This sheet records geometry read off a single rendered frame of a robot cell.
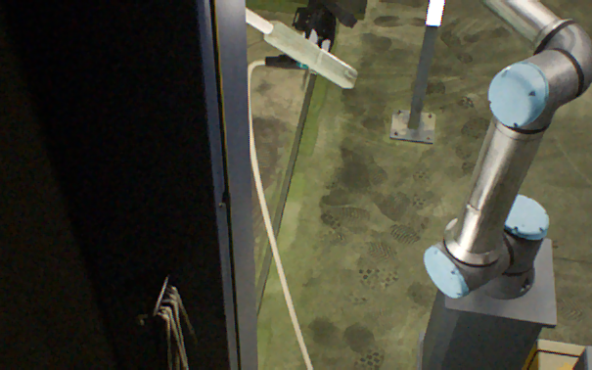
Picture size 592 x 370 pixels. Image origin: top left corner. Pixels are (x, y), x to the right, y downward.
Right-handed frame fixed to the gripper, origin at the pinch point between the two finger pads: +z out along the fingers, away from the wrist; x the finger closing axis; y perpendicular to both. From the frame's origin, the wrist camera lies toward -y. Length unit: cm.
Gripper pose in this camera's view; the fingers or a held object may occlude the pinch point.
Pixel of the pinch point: (310, 65)
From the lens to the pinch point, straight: 185.9
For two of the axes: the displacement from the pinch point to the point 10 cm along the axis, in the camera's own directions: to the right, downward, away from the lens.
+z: -2.9, 9.5, -1.0
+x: -6.4, -2.7, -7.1
